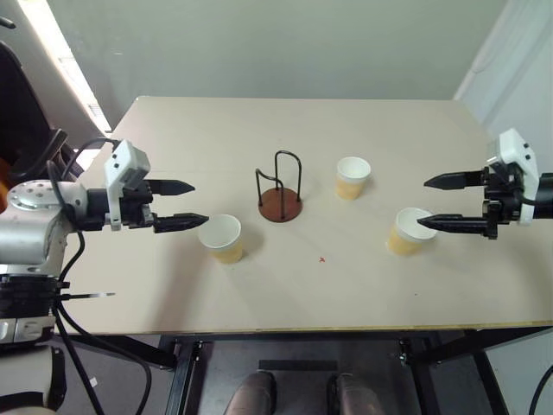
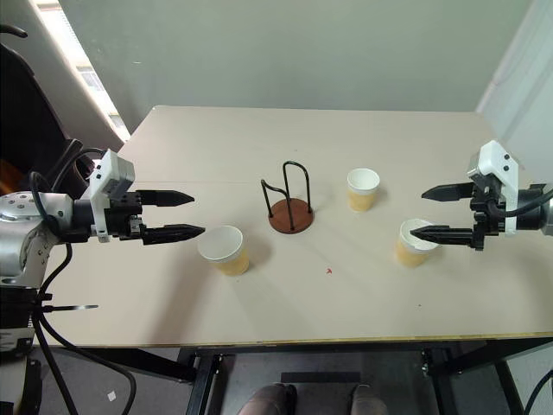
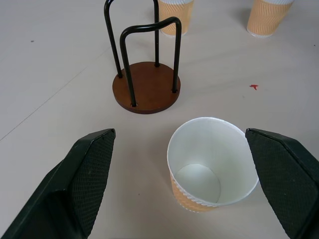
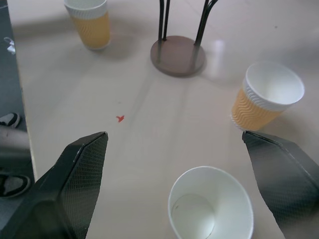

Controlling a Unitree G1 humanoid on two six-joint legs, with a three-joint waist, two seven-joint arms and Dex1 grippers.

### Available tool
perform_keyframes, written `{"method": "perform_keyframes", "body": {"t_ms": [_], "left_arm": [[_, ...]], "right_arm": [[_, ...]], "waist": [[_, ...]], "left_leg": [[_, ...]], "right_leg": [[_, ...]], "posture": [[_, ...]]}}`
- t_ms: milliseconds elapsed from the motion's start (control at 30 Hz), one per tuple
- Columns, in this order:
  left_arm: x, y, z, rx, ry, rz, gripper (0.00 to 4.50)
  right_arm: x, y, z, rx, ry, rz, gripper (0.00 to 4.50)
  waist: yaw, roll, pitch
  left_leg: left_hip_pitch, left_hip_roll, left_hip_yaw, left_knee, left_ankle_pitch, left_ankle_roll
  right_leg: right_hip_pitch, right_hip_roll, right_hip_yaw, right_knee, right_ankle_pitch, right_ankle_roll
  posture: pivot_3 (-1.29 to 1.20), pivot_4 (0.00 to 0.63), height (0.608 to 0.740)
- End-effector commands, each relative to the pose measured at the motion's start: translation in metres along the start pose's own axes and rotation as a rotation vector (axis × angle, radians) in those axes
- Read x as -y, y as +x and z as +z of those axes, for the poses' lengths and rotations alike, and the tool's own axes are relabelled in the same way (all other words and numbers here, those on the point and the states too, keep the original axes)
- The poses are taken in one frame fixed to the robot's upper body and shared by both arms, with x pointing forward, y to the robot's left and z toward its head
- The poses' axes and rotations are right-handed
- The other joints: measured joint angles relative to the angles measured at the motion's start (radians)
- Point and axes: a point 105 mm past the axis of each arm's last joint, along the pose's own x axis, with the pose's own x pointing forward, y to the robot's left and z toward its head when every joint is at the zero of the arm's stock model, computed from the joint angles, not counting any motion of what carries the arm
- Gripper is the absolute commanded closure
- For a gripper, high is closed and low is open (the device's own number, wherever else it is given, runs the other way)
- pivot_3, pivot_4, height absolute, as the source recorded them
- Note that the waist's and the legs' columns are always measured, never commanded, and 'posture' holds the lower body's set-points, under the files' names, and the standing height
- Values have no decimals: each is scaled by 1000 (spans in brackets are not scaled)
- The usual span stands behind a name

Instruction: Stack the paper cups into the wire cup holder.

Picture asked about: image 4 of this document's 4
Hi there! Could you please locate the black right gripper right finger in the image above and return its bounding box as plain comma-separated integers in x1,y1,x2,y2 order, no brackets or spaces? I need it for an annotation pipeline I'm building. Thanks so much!
242,130,319,239

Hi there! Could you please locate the round wooden base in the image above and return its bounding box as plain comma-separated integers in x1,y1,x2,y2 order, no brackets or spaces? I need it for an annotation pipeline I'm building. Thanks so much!
150,0,218,78

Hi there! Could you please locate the white paper cup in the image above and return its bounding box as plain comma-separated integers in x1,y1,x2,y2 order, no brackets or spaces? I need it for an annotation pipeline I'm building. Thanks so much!
167,165,254,239

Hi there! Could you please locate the yellow ripple paper cup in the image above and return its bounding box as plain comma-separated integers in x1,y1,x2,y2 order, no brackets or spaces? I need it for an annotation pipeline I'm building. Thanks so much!
63,0,111,51
231,61,305,132

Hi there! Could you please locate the black and white sneaker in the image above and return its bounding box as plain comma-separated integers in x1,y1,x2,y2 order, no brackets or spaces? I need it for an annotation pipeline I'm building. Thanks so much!
0,174,31,199
0,112,21,128

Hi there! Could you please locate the white scrap on floor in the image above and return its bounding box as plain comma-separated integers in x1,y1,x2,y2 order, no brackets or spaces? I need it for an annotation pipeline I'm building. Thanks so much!
3,37,16,55

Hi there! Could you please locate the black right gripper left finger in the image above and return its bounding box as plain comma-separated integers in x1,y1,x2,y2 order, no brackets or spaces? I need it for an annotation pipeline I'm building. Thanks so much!
0,131,109,239

